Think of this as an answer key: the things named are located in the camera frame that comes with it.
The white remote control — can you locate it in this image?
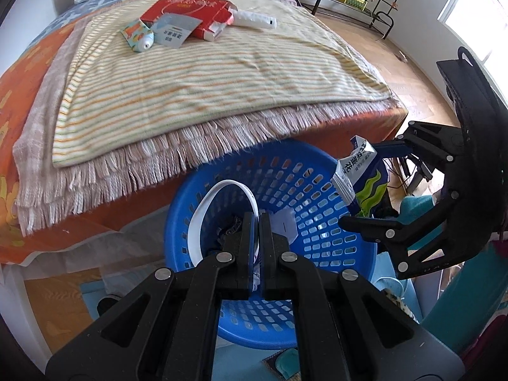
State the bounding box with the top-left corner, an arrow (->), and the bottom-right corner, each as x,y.
230,10 -> 277,30

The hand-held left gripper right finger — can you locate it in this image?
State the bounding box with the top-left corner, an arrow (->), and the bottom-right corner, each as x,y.
260,212 -> 466,381

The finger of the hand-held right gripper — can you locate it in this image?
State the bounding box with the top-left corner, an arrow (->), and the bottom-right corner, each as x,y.
339,190 -> 461,280
373,120 -> 467,175

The blue plastic basket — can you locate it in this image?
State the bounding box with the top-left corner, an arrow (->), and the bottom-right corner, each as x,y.
164,138 -> 378,351

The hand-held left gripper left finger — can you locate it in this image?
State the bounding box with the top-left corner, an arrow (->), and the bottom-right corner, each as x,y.
45,211 -> 258,381

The black clothes rack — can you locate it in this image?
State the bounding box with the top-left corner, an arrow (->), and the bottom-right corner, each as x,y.
317,0 -> 411,40

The orange floral bedsheet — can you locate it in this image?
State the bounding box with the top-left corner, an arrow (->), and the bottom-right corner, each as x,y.
0,20 -> 409,266

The yellow striped towel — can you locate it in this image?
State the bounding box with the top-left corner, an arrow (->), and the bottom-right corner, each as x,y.
53,0 -> 393,167

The red cardboard box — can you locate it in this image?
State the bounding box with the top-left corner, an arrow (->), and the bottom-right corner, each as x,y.
140,0 -> 238,42

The white rubber band ring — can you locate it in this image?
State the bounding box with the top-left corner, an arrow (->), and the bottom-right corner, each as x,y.
186,180 -> 258,268

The green blue snack packet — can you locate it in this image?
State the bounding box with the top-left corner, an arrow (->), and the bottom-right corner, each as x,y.
332,135 -> 391,219

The white plastic bag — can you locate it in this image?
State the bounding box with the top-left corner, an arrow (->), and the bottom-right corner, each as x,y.
275,208 -> 298,243

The pink fringed blanket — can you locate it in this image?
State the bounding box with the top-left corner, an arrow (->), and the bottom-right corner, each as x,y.
12,18 -> 401,237

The teal patterned slipper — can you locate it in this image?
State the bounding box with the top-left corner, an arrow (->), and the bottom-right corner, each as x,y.
262,347 -> 299,381

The window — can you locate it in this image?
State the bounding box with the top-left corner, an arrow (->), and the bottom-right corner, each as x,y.
437,0 -> 508,76

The grey printed card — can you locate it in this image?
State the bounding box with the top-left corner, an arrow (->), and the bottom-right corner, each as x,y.
152,13 -> 201,48

